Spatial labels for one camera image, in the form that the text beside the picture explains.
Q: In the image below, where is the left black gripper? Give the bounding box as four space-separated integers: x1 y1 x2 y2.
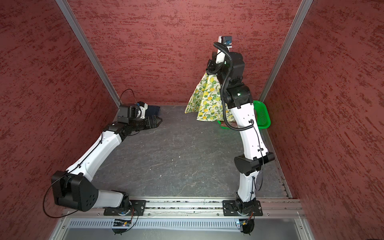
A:
129 115 163 131

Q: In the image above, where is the yellow floral skirt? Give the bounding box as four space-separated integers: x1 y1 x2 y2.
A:
185 73 224 122

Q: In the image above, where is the green plastic basket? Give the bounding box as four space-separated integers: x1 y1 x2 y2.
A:
215 101 271 130

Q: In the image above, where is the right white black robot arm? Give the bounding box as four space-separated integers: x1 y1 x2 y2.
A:
207 49 275 216

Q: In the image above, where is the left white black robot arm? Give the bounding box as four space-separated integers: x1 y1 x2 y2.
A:
50 115 163 216

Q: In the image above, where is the left base connector board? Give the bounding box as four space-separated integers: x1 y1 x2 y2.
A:
112 219 132 235

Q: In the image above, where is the base connector board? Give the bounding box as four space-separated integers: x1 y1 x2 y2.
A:
237 219 255 235
112 219 132 235

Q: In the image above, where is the right base connector board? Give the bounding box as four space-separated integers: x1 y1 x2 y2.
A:
237 219 255 235

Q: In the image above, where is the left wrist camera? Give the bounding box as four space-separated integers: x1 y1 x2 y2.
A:
117 102 148 124

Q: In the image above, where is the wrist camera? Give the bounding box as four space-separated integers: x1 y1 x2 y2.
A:
117 102 148 124
218 36 232 48

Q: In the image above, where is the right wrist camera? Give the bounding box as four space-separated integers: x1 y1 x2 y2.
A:
218 36 232 48

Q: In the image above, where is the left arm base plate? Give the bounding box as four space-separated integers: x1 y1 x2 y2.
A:
104 200 147 217

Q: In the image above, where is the left aluminium corner post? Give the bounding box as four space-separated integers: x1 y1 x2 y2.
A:
56 0 122 107

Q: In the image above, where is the aluminium corner post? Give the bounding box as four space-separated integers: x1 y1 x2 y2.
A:
56 0 122 107
254 0 314 110

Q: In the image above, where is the right aluminium corner post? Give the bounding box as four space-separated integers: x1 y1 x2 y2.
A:
254 0 314 110

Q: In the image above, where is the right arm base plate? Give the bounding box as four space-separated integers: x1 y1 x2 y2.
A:
222 199 263 217

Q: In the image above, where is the slotted cable duct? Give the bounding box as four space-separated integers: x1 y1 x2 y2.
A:
67 218 242 232

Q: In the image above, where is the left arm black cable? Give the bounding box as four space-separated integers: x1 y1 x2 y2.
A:
42 88 139 219

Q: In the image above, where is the aluminium front rail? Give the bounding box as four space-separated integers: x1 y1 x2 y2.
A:
62 197 305 218

